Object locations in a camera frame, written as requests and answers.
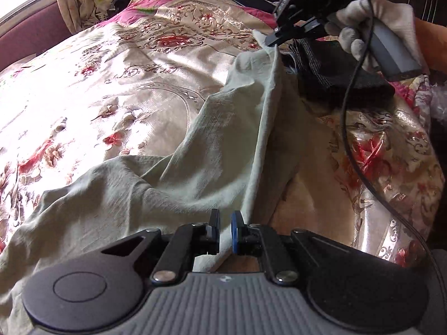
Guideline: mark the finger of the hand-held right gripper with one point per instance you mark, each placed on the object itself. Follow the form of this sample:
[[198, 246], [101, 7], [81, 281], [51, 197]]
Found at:
[[274, 39]]

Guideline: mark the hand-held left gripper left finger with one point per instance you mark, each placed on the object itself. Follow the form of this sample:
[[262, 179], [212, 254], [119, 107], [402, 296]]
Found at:
[[216, 228]]

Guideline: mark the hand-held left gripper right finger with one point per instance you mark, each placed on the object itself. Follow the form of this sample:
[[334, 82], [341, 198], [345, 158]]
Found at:
[[236, 232]]

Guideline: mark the pale green pants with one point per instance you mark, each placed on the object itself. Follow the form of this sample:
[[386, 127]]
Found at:
[[195, 153]]

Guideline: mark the person's right forearm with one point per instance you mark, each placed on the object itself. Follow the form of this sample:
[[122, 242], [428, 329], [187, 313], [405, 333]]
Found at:
[[431, 42]]

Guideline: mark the person's right hand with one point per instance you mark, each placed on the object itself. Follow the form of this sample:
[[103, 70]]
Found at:
[[391, 12]]

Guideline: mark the dark folded cloth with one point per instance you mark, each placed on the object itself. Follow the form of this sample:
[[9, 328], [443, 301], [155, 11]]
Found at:
[[335, 73]]

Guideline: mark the clear plastic bag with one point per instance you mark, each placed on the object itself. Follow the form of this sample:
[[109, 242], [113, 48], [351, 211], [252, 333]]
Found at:
[[439, 99]]

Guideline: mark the pile of clothes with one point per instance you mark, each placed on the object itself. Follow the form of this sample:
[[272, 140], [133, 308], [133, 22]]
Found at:
[[108, 1]]

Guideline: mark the floral satin bedspread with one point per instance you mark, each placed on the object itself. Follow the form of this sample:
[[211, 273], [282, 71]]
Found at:
[[104, 87]]

